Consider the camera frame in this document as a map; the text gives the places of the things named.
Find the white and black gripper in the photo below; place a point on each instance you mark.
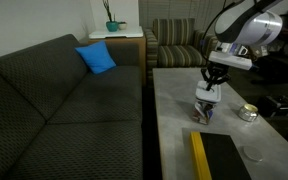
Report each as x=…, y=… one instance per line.
x=224, y=55

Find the white container lid with button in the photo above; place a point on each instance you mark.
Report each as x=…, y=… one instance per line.
x=213, y=95

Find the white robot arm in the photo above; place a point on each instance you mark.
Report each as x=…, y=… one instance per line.
x=247, y=22

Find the clear plastic container with candy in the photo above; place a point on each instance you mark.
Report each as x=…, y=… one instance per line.
x=203, y=112

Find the round glass candle lid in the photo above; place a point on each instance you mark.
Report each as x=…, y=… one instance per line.
x=252, y=153

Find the candle in silver glass jar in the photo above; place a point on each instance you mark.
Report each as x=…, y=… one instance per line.
x=248, y=112

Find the striped armchair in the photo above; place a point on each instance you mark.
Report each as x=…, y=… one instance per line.
x=174, y=43

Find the black box on floor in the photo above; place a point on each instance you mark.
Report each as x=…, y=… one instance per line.
x=271, y=106

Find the window blinds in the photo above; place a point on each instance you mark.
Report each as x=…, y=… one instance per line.
x=203, y=11

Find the black and yellow book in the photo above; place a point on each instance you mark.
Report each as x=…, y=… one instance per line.
x=215, y=157

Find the grey concrete coffee table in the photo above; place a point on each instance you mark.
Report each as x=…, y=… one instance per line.
x=175, y=97

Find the wooden side table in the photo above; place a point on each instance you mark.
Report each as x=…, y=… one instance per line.
x=128, y=69

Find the small white plant pot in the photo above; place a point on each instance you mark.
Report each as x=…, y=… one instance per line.
x=122, y=25

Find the teal pot with plant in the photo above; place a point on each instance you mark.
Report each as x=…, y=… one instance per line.
x=111, y=24

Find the blue square cushion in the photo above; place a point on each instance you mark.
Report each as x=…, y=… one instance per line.
x=97, y=57

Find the dark grey fabric sofa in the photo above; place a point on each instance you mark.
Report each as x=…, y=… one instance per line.
x=54, y=127

